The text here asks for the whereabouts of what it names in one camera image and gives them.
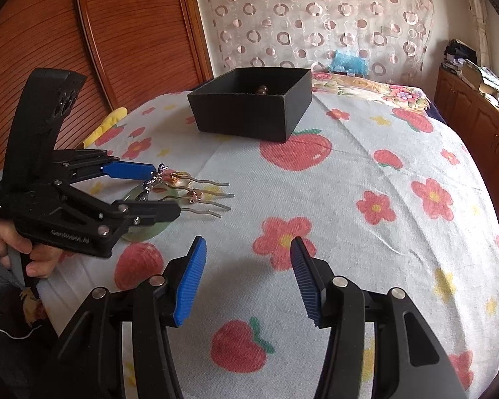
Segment silver crystal chain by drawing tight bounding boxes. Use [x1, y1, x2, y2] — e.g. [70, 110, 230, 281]
[135, 163, 171, 201]

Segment black open jewelry box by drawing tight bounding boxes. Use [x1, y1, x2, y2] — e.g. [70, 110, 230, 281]
[187, 67, 312, 143]

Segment person's left hand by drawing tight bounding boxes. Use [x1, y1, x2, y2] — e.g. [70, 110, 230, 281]
[0, 220, 63, 278]

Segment green jade bangle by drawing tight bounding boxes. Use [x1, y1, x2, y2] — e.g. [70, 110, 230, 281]
[122, 184, 177, 242]

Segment yellow plush toy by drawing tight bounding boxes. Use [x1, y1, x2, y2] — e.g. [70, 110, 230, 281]
[80, 107, 128, 149]

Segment rose gold hairpin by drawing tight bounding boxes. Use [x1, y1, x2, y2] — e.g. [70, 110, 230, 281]
[153, 186, 236, 203]

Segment silver hairpin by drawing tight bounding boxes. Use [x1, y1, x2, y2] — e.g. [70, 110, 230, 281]
[162, 196, 231, 218]

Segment strawberry flower print sheet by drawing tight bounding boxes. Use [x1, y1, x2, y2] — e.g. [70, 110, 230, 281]
[38, 93, 499, 398]

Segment wooden headboard panel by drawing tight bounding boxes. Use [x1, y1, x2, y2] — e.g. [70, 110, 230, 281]
[0, 0, 213, 170]

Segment floral quilt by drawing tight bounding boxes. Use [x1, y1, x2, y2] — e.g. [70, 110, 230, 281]
[312, 72, 430, 113]

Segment circle pattern curtain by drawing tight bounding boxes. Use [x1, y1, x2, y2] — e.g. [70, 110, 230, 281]
[199, 0, 433, 84]

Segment blue plastic bag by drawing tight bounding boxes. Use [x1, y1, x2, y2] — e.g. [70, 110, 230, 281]
[329, 51, 369, 76]

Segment wooden side cabinet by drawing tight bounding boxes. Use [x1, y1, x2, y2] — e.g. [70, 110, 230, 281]
[433, 67, 499, 218]

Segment clutter pile on cabinet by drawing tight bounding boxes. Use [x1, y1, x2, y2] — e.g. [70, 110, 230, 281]
[442, 39, 499, 107]

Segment white cable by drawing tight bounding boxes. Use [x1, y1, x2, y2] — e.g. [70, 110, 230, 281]
[0, 324, 43, 340]

